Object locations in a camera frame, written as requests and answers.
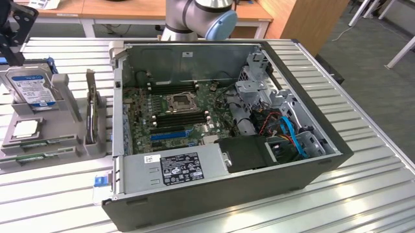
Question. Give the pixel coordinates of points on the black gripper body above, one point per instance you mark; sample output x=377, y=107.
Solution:
x=6, y=12

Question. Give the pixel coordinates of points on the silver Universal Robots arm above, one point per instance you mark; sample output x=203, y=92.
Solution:
x=189, y=14

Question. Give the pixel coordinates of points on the green RAM stick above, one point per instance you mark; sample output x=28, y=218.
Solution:
x=48, y=142
x=35, y=157

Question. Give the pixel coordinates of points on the black RAM slot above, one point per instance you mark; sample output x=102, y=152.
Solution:
x=171, y=84
x=173, y=87
x=179, y=115
x=181, y=118
x=182, y=121
x=182, y=124

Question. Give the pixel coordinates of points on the white paper sheet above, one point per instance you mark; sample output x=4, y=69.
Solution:
x=42, y=3

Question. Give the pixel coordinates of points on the hard disk with blue label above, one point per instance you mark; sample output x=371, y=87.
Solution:
x=30, y=85

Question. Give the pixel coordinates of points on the grey plastic parts rack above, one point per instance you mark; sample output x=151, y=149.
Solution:
x=70, y=97

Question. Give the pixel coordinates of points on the silver CPU chip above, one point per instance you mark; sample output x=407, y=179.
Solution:
x=26, y=129

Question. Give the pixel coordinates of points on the black expansion slot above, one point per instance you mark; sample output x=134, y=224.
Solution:
x=167, y=130

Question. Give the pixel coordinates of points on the green motherboard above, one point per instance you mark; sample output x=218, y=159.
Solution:
x=201, y=102

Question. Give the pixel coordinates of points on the blue expansion slot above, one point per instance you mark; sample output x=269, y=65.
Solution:
x=171, y=136

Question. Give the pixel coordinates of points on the blue case latch tab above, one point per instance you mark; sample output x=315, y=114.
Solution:
x=99, y=182

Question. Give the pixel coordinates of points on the grey power supply with labels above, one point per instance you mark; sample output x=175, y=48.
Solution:
x=143, y=179

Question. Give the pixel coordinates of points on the small silver chipset heatsink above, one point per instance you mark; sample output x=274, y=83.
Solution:
x=211, y=139

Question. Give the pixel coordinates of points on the silver metal disk bay cage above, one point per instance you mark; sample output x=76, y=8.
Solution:
x=250, y=88

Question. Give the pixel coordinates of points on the wooden cabinet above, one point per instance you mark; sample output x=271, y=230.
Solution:
x=302, y=19

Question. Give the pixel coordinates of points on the black open PC case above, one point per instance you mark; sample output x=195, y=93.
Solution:
x=194, y=206

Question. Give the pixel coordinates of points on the wooden desk with white frame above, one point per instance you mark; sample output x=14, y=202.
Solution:
x=123, y=9

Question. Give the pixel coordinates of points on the graphics card with metal bracket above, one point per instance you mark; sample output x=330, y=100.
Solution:
x=91, y=104

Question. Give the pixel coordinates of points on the CPU socket with metal frame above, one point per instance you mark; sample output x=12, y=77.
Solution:
x=182, y=103

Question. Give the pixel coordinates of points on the white table leg frame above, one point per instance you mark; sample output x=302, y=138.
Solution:
x=401, y=52
x=357, y=12

